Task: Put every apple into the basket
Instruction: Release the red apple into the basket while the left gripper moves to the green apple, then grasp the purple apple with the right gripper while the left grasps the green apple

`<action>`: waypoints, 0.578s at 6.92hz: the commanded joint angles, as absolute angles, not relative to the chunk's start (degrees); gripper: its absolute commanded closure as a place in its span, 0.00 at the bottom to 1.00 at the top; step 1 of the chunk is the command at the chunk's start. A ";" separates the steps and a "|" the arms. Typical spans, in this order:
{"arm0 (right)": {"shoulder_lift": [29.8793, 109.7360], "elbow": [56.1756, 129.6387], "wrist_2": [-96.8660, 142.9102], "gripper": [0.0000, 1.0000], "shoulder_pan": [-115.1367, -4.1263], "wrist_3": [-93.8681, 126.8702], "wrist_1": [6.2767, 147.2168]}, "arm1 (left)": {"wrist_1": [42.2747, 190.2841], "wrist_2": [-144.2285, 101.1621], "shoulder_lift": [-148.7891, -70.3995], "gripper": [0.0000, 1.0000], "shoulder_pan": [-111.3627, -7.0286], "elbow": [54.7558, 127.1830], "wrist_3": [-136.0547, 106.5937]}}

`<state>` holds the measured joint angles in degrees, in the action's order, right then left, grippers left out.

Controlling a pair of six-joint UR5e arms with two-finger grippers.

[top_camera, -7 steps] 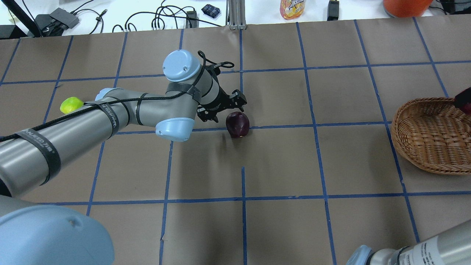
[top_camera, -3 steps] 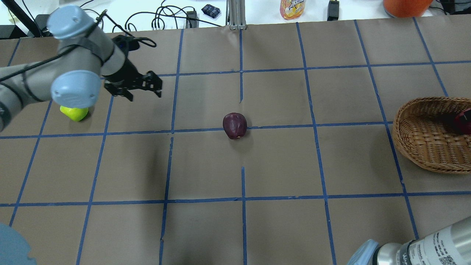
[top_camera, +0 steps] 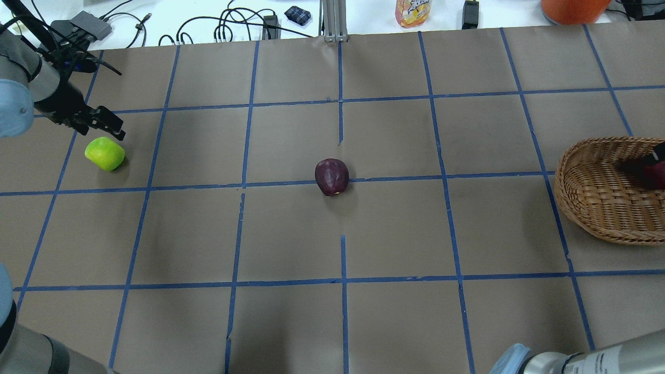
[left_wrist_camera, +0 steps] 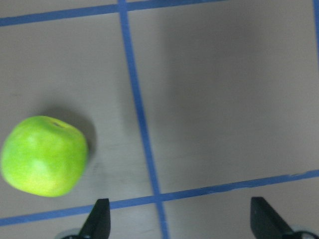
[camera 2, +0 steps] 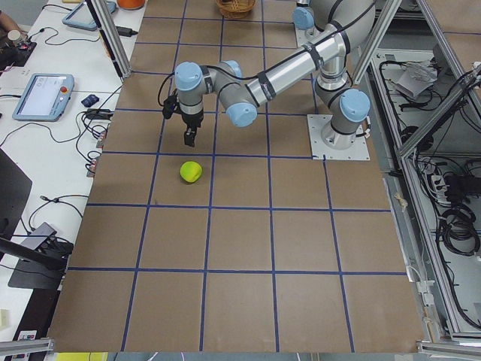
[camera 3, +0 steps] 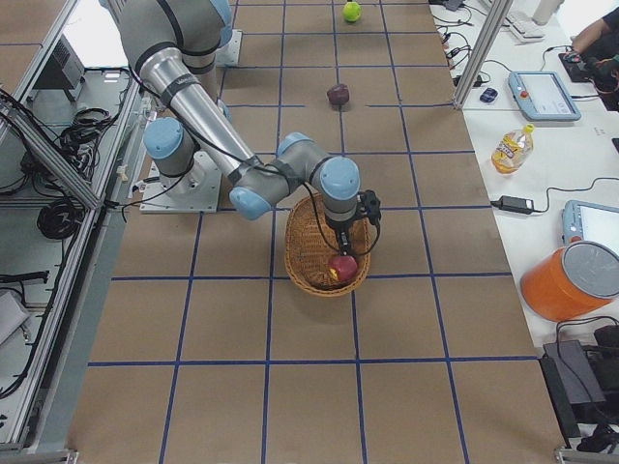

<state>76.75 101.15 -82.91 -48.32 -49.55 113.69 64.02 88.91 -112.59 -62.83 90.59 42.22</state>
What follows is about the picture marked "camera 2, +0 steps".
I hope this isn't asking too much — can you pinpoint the teach pendant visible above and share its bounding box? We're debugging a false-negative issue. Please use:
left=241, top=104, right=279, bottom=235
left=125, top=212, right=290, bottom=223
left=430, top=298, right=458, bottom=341
left=12, top=73, right=74, bottom=122
left=62, top=1, right=117, bottom=31

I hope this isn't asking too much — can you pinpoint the wicker basket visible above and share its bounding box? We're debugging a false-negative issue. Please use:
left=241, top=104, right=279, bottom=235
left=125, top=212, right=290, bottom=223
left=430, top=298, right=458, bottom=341
left=216, top=0, right=256, bottom=19

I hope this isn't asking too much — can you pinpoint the orange round container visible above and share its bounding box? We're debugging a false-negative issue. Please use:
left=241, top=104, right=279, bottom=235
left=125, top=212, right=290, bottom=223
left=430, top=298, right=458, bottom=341
left=116, top=0, right=146, bottom=11

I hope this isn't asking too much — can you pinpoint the aluminium frame post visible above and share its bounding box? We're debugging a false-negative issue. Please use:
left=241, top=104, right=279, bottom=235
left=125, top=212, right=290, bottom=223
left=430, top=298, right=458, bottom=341
left=86, top=0, right=132, bottom=80

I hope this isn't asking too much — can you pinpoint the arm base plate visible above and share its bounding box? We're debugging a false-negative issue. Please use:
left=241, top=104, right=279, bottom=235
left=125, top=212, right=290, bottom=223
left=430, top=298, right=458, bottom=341
left=307, top=114, right=371, bottom=161

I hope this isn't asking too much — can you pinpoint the green apple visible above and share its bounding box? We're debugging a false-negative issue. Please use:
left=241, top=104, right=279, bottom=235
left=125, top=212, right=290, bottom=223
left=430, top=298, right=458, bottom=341
left=180, top=161, right=203, bottom=184

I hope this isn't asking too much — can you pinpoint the left teach pendant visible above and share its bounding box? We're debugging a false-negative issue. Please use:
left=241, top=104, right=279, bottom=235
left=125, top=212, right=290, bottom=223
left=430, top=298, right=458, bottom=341
left=12, top=73, right=74, bottom=122

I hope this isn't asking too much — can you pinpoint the right teach pendant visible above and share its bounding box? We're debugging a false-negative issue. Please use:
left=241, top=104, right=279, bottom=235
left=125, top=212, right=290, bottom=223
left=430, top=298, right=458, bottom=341
left=62, top=1, right=117, bottom=31

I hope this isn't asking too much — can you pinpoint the person at desk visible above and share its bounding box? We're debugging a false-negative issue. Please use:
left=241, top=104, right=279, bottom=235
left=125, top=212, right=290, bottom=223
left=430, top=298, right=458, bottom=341
left=0, top=11, right=23, bottom=36

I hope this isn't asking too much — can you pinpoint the black monitor stand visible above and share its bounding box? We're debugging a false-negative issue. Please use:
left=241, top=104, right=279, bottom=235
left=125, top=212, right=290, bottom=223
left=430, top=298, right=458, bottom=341
left=0, top=148, right=74, bottom=290

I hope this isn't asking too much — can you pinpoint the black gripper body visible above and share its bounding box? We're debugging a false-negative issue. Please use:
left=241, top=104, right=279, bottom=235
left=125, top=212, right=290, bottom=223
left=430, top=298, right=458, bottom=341
left=181, top=111, right=203, bottom=132

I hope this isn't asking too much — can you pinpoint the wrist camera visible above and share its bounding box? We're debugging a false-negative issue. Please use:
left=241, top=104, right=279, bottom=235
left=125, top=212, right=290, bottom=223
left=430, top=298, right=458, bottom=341
left=157, top=72, right=179, bottom=120

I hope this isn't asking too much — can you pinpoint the dark blue checkered pouch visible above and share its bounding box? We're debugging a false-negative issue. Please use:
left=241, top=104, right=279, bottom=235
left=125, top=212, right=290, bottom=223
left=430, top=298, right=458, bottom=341
left=81, top=94, right=99, bottom=108

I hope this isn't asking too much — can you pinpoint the black power adapter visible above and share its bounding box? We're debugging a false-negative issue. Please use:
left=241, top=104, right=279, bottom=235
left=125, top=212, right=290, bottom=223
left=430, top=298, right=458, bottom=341
left=116, top=26, right=138, bottom=38

